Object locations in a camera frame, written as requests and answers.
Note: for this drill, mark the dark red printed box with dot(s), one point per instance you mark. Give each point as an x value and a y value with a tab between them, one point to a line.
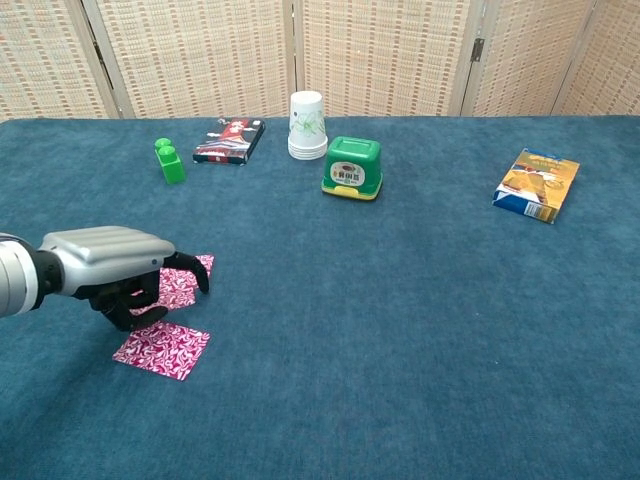
227	142

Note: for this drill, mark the woven folding screen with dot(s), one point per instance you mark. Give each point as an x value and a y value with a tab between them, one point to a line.
200	50

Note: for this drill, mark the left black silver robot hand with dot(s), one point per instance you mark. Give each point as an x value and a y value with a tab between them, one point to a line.
110	250

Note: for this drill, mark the yellow blue snack box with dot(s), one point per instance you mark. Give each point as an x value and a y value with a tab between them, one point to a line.
537	182

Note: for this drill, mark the green toy brick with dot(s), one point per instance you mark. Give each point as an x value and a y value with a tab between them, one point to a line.
172	167

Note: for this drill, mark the white paper cups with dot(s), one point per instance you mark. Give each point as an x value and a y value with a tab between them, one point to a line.
306	125

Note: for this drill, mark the black screen hinge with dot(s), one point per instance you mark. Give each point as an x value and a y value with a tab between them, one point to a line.
101	59
478	50

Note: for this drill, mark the green container with yellow base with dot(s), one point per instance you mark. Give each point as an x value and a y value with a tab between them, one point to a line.
352	160

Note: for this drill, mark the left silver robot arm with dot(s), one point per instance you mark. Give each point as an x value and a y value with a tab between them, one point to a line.
15	280

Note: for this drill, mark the blue felt table cover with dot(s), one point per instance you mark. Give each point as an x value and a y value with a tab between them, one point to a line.
350	325

